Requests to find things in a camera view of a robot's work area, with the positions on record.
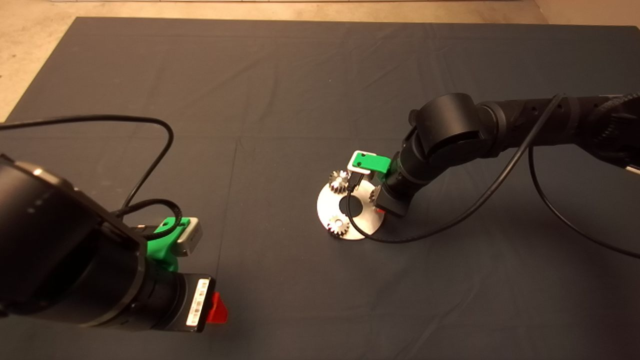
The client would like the green left camera mount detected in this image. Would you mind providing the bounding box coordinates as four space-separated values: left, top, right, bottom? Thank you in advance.
145 216 191 273

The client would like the green right camera mount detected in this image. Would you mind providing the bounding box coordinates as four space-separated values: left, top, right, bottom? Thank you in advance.
351 152 393 184

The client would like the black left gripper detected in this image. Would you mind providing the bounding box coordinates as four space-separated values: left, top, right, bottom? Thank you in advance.
170 272 229 334

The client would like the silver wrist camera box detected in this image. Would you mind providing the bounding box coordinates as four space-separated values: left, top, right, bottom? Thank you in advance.
346 150 376 176
172 217 204 258

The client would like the thin black left camera cable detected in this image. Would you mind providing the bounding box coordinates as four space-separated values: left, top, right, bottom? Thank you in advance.
0 115 183 240

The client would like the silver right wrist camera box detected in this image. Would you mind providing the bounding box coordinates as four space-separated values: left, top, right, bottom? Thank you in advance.
346 150 376 176

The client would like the thick braided black cable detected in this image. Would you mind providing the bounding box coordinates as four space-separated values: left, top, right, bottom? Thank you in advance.
597 92 640 132

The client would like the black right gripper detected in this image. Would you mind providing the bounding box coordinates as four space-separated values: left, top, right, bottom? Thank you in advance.
374 184 413 218

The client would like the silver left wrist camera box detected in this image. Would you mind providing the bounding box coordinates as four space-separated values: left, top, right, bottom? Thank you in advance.
172 217 204 258

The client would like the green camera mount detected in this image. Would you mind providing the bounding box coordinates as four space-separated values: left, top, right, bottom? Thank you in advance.
351 152 393 184
145 216 191 273

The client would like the dark grey table cloth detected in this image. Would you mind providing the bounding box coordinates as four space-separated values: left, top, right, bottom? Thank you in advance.
0 18 640 360

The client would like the round metal carrier plate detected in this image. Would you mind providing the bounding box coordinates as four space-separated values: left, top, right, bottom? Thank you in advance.
316 177 386 241

